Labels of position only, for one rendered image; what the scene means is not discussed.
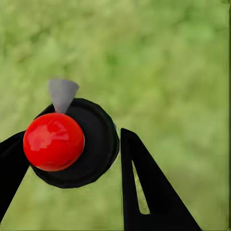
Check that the pesticide atomizer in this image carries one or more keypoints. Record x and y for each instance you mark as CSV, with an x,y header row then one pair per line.
x,y
73,142

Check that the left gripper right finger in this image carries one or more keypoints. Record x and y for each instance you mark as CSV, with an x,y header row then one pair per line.
x,y
167,210

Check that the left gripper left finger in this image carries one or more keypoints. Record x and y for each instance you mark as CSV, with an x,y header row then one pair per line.
x,y
13,167

